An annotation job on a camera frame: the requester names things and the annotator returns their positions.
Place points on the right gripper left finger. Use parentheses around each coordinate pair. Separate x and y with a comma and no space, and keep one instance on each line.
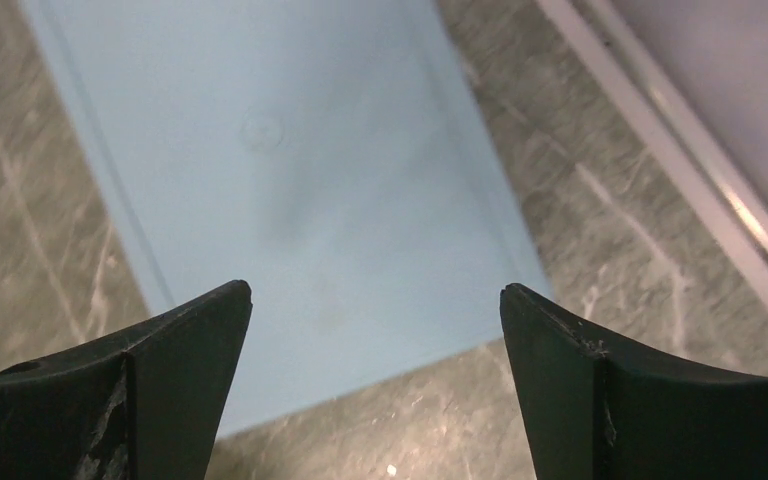
(144,402)

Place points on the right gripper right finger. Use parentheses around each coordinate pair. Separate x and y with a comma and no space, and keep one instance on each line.
(599,405)

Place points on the light blue perforated basket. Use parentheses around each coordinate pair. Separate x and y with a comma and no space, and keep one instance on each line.
(330,153)

